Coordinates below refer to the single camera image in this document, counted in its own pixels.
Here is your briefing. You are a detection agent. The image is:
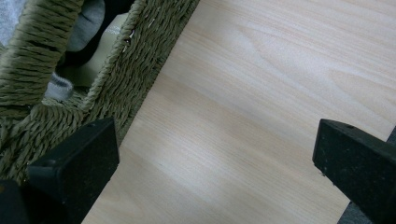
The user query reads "grey sock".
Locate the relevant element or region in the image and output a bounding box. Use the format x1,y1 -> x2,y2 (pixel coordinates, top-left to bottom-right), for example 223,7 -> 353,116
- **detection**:
45,0 -> 106,101

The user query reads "beige cloth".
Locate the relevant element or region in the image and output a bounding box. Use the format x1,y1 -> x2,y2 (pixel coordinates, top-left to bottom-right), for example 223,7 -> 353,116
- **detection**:
61,12 -> 129,88

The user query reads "black cloth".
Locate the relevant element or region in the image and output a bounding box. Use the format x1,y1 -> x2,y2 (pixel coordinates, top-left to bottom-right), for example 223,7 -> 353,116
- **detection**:
57,0 -> 136,67

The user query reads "white cloth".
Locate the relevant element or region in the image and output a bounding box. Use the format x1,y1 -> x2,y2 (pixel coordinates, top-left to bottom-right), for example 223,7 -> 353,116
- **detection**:
0,0 -> 28,48

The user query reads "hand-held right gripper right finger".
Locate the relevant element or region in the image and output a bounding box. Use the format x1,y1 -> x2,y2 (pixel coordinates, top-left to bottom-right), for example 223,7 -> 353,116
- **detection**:
312,118 -> 396,224

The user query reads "green woven basket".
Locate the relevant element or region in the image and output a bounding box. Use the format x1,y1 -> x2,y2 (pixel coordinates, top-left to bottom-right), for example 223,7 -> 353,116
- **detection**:
0,0 -> 201,187

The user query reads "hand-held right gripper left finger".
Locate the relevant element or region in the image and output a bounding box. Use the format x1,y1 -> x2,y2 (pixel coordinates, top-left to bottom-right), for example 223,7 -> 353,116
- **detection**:
27,117 -> 120,224

